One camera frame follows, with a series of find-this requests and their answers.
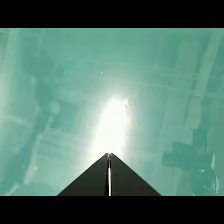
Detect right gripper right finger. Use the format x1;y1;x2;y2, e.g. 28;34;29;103
109;152;162;197

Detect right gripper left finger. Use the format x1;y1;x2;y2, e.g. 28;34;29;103
57;152;110;197

